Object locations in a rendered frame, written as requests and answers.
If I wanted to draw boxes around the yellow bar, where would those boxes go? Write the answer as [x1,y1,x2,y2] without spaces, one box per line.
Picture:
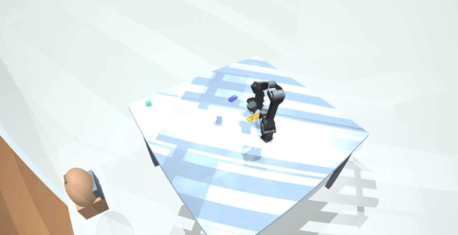
[247,113,259,122]

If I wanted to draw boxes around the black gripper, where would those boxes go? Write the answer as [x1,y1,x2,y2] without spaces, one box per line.
[247,97,268,119]

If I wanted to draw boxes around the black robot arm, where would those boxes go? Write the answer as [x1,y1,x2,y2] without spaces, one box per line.
[247,81,286,143]

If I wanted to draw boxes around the blue rectangular block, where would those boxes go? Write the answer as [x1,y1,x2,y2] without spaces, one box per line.
[228,95,238,102]

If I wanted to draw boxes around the light blue wedge on flat base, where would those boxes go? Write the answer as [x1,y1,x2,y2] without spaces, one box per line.
[216,116,223,126]

